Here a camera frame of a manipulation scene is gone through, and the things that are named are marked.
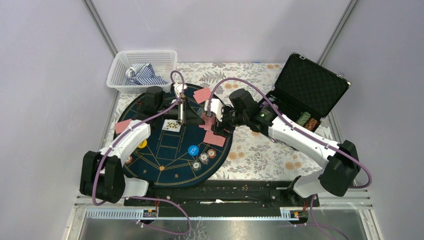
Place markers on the dealt red card top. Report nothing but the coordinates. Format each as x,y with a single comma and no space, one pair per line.
202,95

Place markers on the green chip row in case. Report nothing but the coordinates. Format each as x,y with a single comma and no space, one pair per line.
303,119

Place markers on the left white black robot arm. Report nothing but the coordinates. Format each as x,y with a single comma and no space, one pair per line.
102,175

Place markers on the face up card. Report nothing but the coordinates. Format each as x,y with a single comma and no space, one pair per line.
171,125

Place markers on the dealt red cards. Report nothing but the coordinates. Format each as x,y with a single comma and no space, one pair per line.
212,139

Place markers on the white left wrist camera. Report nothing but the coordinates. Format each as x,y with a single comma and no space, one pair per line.
178,88

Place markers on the white plastic basket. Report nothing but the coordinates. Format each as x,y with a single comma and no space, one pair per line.
163,62

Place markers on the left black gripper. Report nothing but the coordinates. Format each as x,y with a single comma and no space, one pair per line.
186,115

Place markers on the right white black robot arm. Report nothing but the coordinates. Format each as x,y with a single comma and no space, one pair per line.
338,161

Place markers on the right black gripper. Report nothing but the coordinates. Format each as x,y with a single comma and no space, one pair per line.
219,127

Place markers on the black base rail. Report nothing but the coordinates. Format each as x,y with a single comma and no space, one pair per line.
229,198

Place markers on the orange black chip row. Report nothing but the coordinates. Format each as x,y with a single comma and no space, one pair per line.
311,124

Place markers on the dealt red card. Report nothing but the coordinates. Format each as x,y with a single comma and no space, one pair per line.
202,95
120,126

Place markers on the yellow big blind button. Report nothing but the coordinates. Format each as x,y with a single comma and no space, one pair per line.
143,144

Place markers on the floral tablecloth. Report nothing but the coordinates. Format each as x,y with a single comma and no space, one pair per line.
252,155

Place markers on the blue striped cloth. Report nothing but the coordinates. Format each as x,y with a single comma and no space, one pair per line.
142,74

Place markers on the red playing card deck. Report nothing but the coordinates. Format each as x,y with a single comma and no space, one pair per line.
209,121

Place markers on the red white chip stack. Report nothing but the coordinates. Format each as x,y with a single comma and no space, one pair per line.
211,153

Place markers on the blue small blind button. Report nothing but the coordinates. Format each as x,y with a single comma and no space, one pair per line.
193,150

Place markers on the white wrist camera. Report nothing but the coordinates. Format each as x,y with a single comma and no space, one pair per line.
214,107
178,88

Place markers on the black aluminium chip case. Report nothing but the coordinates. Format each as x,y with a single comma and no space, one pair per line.
305,86

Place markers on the blue ten chip stack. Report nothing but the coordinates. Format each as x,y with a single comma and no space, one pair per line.
204,158

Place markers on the round dark poker mat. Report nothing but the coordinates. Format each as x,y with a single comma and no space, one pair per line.
165,161

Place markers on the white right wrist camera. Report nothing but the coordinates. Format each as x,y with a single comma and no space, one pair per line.
214,107

